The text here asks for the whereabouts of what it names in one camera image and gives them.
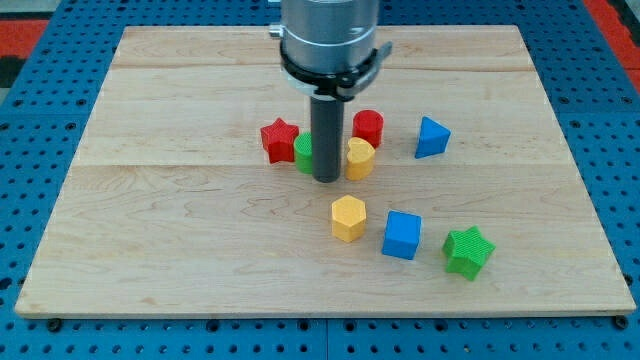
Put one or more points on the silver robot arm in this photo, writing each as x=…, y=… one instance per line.
x=327, y=47

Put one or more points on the wooden board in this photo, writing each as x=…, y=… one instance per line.
x=170, y=208

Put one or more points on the green star block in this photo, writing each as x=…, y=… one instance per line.
x=467, y=252

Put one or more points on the yellow heart block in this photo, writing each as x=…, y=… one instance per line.
x=360, y=159

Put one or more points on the red cylinder block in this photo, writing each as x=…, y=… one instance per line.
x=368, y=125

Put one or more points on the green cylinder block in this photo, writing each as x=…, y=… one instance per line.
x=303, y=153

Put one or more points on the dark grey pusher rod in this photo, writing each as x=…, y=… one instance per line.
x=327, y=118

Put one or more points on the blue triangle block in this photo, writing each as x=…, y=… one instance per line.
x=432, y=139

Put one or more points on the yellow hexagon block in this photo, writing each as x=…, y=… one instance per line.
x=348, y=215

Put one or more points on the red star block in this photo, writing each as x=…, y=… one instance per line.
x=278, y=141

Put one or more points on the blue cube block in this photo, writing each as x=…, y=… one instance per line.
x=402, y=235

